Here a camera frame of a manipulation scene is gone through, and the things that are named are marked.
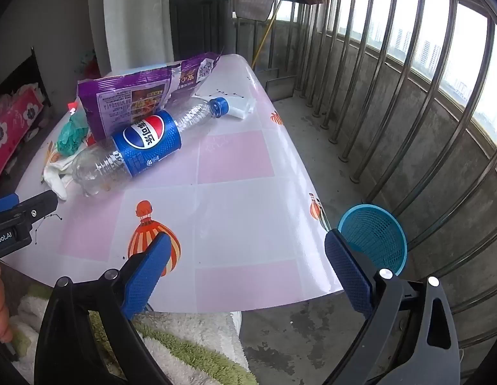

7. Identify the metal balcony railing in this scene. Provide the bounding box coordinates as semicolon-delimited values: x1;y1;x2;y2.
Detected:
268;0;497;370

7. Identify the blue plastic mesh basket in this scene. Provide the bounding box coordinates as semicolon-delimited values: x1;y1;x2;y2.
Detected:
337;204;408;275

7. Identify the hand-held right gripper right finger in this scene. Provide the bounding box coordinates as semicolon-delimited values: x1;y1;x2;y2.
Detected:
324;228;461;385

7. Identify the metal dustpan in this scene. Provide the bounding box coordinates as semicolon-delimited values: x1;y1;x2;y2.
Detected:
258;68;297;101

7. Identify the fluffy green white garment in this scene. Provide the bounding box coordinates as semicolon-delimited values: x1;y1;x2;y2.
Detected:
10;285;249;385

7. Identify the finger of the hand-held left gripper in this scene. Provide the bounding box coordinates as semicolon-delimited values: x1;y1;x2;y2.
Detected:
10;190;59;226
0;193;20;218

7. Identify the green plastic bag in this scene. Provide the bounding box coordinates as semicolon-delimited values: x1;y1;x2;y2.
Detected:
56;108;90;156

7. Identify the yellow broom handle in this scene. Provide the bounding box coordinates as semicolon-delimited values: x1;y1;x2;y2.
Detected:
250;0;283;69

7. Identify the colourful bag on floor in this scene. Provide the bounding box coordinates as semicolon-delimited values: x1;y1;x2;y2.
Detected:
78;48;100;81

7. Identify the grey hanging cloth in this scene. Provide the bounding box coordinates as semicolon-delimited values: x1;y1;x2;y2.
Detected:
234;0;279;22

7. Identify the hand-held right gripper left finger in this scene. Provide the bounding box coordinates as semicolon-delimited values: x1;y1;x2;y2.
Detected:
34;232;171;385

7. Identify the pink floral blanket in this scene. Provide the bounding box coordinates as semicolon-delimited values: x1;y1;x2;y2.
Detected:
0;86;44;187

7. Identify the purple snack bag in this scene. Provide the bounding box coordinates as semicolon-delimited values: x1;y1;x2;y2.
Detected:
77;52;224;139

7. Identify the dark wooden bed frame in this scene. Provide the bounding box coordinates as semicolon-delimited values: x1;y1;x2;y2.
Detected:
0;46;52;107

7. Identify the dark door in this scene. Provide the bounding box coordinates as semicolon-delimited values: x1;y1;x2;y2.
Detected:
168;0;233;63

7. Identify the white tissue packet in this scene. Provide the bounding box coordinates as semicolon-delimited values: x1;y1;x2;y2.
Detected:
222;95;256;120

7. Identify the clear plastic bottle blue label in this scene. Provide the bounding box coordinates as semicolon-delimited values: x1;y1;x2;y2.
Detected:
72;97;230;198

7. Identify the white tissue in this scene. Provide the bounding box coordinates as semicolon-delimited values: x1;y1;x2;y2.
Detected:
42;152;78;201

